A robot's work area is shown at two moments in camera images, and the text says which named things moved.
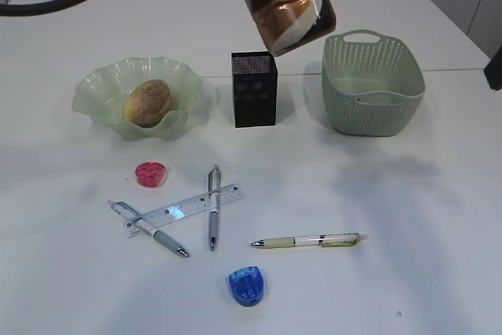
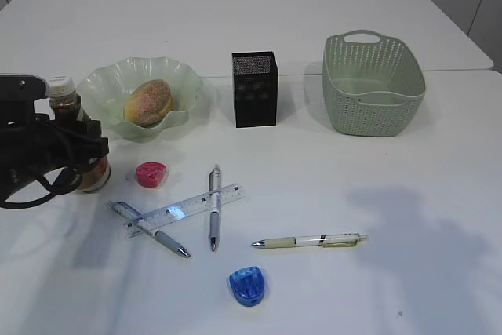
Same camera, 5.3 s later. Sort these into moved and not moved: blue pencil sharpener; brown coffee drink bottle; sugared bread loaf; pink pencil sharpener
Moved: brown coffee drink bottle
Not moved: sugared bread loaf; blue pencil sharpener; pink pencil sharpener
